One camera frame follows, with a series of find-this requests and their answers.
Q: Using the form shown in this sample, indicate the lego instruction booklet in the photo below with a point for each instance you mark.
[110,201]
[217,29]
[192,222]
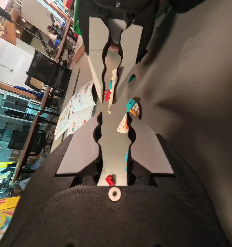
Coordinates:
[81,104]

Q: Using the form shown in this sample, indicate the red lego brick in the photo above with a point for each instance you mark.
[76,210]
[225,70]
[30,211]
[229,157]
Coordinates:
[110,179]

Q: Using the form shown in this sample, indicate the yellow lego box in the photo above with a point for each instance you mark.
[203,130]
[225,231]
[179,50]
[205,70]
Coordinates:
[2,218]

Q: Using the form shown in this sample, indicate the black mesh chair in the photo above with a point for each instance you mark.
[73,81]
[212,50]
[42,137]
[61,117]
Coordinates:
[25,140]
[48,71]

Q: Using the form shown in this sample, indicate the red lego clip piece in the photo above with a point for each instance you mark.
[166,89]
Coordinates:
[107,94]

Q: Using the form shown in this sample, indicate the white lego plate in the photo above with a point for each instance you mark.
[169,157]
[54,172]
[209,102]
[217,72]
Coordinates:
[113,90]

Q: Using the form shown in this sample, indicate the teal lego brick with hole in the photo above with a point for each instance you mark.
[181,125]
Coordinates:
[129,103]

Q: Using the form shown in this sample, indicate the person's right hand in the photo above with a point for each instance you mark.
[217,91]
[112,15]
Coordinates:
[114,46]

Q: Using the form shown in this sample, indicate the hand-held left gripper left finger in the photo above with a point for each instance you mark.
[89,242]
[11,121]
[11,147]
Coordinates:
[79,150]

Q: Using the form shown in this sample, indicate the yellow sign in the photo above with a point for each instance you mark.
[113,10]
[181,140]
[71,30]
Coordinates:
[2,165]

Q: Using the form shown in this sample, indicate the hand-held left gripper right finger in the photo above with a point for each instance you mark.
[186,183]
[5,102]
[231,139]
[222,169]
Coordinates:
[148,152]

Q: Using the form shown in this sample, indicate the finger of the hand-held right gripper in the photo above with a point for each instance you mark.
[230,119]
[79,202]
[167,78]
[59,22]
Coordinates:
[130,48]
[97,42]

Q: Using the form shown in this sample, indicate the round white orange lego assembly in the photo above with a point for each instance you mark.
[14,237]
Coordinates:
[123,125]

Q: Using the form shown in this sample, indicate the brown wooden rail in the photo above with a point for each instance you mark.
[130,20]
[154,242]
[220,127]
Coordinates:
[31,135]

